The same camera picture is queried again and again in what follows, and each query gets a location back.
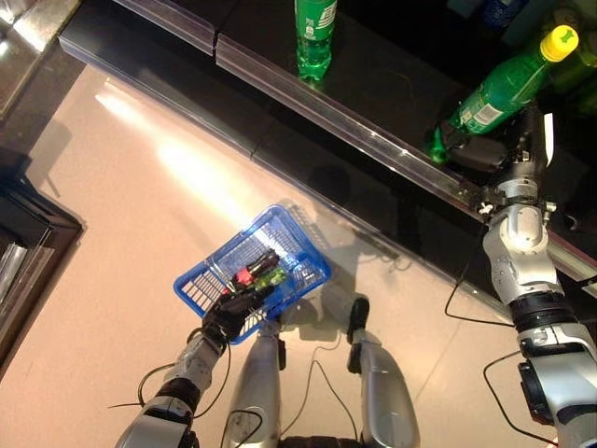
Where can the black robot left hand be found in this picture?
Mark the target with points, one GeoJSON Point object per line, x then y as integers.
{"type": "Point", "coordinates": [228, 317]}

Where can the black robot torso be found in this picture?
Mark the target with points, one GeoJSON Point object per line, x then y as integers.
{"type": "Point", "coordinates": [322, 443]}

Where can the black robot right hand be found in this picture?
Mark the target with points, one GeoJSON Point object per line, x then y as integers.
{"type": "Point", "coordinates": [480, 154]}

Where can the green plastic soda bottle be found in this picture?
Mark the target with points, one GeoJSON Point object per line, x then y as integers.
{"type": "Point", "coordinates": [315, 37]}
{"type": "Point", "coordinates": [273, 279]}
{"type": "Point", "coordinates": [503, 88]}

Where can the black side shelf board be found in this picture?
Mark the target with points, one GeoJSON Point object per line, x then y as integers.
{"type": "Point", "coordinates": [37, 242]}

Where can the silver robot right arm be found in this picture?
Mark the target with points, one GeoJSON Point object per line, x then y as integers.
{"type": "Point", "coordinates": [517, 242]}

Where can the cola bottle red cap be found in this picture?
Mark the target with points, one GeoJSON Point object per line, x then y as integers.
{"type": "Point", "coordinates": [259, 266]}

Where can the black robot right foot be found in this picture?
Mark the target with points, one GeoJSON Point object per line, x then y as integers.
{"type": "Point", "coordinates": [359, 319]}

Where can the blue plastic shopping basket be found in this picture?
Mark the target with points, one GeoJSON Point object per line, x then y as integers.
{"type": "Point", "coordinates": [322, 273]}

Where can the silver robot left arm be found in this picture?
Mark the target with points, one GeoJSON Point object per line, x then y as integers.
{"type": "Point", "coordinates": [196, 364]}

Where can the blue label cola bottle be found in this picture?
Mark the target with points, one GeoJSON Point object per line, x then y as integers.
{"type": "Point", "coordinates": [499, 11]}

